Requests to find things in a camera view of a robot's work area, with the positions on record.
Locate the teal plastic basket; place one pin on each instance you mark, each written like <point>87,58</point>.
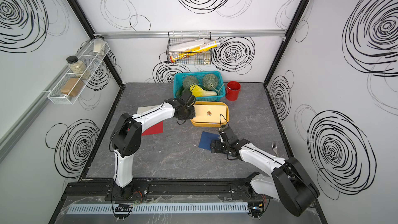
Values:
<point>178,83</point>

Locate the white slotted cable duct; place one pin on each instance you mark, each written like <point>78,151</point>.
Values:
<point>158,208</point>

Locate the left green melon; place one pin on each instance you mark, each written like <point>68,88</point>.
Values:
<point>189,80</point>

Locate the green melon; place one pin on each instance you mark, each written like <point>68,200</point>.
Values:
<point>210,81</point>
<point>189,80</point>

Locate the green pepper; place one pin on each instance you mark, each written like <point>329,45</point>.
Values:
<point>183,91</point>

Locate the white wire wall shelf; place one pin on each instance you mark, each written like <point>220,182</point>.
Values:
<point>96,77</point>

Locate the red cup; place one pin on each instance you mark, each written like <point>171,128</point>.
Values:
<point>232,90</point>

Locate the yellow storage box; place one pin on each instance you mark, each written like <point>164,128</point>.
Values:
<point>223,120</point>

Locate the right green melon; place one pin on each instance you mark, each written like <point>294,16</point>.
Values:
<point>210,81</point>

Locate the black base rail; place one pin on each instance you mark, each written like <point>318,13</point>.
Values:
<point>148,189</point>

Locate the black wire wall basket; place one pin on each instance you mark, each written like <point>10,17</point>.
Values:
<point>185,36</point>

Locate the white wrap box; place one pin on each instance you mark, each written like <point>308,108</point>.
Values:
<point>185,46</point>

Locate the silver fork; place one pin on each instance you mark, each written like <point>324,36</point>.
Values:
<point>275,148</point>

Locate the beige envelope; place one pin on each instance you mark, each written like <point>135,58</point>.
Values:
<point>209,113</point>

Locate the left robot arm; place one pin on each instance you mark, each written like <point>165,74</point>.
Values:
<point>127,135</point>

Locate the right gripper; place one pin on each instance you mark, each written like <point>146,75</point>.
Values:
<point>217,149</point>

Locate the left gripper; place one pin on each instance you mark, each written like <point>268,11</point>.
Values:
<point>193,114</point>

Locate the red envelope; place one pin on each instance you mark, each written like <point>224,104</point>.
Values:
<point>155,129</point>

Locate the clear lid jar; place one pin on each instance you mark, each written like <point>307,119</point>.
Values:
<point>99,45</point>

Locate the yellow white cabbage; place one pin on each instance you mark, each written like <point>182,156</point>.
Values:
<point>198,91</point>

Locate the navy blue envelope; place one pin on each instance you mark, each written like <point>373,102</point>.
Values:
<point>206,139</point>

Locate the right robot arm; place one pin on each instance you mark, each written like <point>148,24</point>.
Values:
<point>286,179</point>

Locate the black lid spice jar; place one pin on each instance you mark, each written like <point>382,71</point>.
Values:
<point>76,65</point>

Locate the yellow foil roll box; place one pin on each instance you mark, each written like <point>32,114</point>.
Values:
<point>194,50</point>

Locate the white envelope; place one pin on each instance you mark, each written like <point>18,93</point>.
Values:
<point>143,109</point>

